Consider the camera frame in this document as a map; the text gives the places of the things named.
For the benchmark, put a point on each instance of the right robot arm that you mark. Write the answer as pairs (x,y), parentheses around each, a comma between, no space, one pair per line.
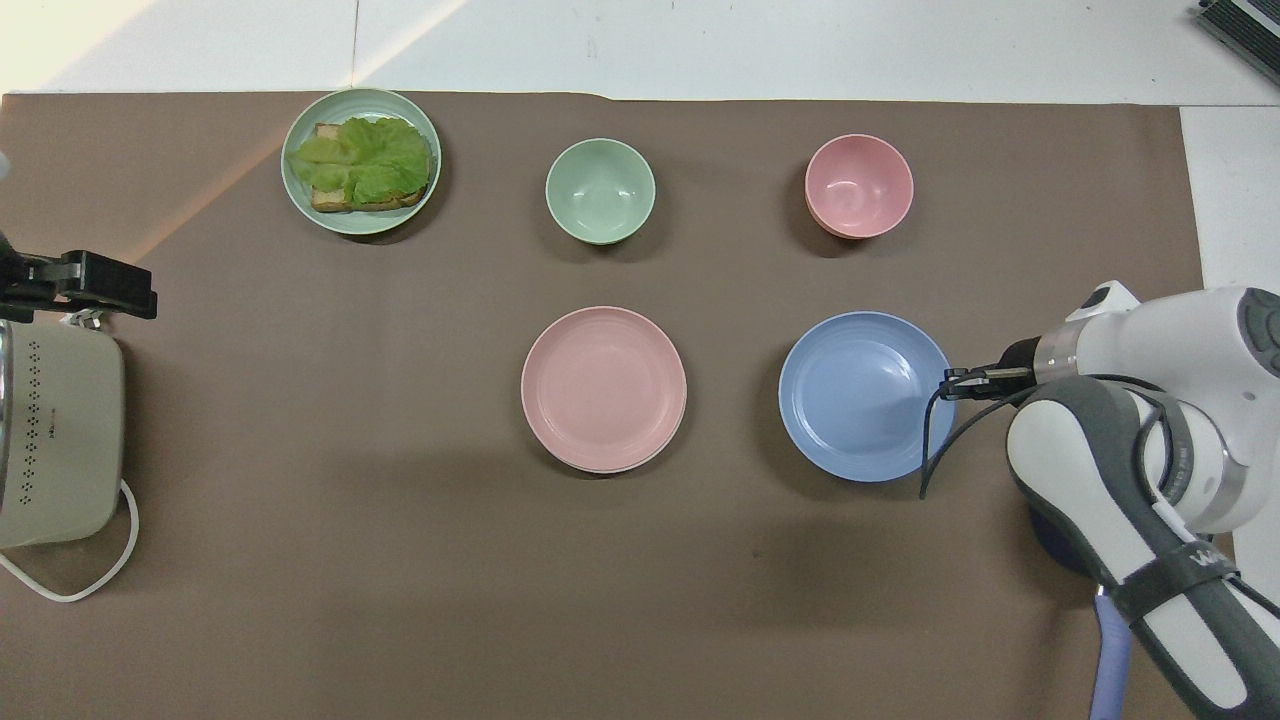
(1120,350)

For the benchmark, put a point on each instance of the grey ribbed device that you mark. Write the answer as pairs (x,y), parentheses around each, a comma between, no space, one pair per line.
(1245,25)

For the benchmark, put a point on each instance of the green plate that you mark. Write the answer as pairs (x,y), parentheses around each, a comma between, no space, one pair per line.
(300,205)

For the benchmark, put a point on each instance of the pink bowl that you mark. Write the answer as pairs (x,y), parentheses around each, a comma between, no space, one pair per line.
(858,185)

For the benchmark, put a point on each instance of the toast slice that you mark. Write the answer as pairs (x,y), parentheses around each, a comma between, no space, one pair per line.
(335,200)

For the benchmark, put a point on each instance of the dark blue round dish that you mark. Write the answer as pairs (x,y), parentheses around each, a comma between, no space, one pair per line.
(1055,545)

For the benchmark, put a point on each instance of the pink plate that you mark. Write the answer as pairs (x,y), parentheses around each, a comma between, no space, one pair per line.
(603,390)

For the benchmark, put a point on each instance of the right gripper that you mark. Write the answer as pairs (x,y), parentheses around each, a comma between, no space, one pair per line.
(1017,361)

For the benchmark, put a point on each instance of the green lettuce leaf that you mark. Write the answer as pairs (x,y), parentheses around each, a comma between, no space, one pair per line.
(370,155)

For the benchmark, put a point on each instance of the green bowl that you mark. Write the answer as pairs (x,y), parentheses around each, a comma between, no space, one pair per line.
(600,192)

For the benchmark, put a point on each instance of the blue plate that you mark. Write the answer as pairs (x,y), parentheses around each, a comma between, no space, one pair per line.
(860,400)

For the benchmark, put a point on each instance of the beige toaster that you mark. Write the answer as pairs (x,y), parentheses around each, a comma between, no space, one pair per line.
(70,440)

